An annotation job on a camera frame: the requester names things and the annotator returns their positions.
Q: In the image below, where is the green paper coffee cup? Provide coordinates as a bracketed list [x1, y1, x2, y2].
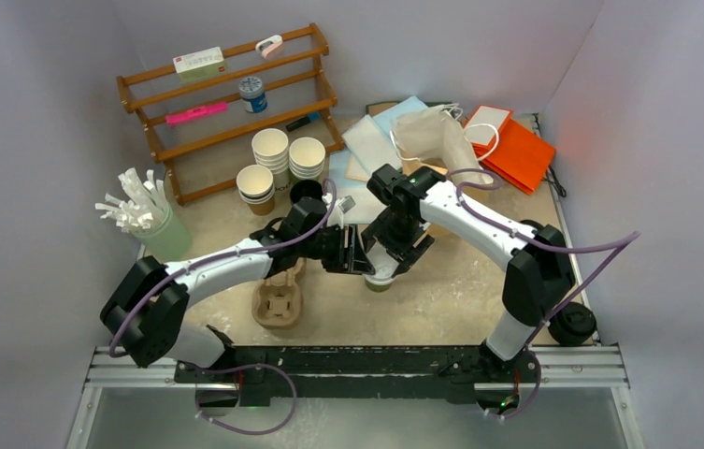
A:
[365, 277, 394, 292]

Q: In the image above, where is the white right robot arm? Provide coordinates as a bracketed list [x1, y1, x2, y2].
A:
[362, 165, 576, 381]

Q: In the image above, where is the orange paper bag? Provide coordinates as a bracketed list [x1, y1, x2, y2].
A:
[463, 105, 555, 195]

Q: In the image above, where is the pink highlighter marker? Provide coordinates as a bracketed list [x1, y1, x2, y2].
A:
[165, 102, 227, 126]

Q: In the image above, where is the wooden shelf rack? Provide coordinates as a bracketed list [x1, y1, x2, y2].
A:
[116, 22, 344, 206]

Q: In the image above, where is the black blue marker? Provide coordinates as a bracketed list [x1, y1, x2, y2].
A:
[285, 112, 321, 132]

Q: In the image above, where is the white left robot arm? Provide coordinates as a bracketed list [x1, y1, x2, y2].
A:
[100, 197, 375, 383]

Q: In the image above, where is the green cup with straws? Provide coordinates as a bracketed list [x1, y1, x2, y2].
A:
[94, 167, 193, 261]

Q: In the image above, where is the blue white jar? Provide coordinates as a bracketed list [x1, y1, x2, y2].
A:
[238, 76, 267, 113]

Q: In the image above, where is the white green box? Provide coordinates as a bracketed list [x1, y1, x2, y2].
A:
[172, 47, 227, 84]

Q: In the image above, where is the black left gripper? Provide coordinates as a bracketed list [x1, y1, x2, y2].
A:
[298, 224, 374, 275]

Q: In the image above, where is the brown pulp cup carrier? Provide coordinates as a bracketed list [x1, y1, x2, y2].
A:
[251, 258, 307, 329]

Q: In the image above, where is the white lid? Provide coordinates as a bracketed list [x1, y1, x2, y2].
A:
[364, 243, 399, 279]

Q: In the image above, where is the white paper cup stack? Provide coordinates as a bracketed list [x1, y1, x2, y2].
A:
[251, 128, 290, 191]

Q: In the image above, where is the black paper cup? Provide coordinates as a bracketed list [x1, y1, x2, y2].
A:
[289, 180, 323, 205]

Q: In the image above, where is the light blue paper bag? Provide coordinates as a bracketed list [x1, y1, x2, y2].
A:
[328, 96, 427, 225]

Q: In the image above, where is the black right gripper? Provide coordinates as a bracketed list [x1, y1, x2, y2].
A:
[364, 207, 437, 277]

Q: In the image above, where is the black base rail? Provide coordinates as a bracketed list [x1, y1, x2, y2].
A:
[174, 345, 541, 409]

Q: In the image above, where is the kraft brown paper bag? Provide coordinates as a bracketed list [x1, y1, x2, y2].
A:
[390, 106, 495, 204]

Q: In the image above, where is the pink white small device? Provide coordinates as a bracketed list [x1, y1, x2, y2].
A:
[255, 35, 284, 60]

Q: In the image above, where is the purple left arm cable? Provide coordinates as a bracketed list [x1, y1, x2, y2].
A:
[108, 178, 339, 436]

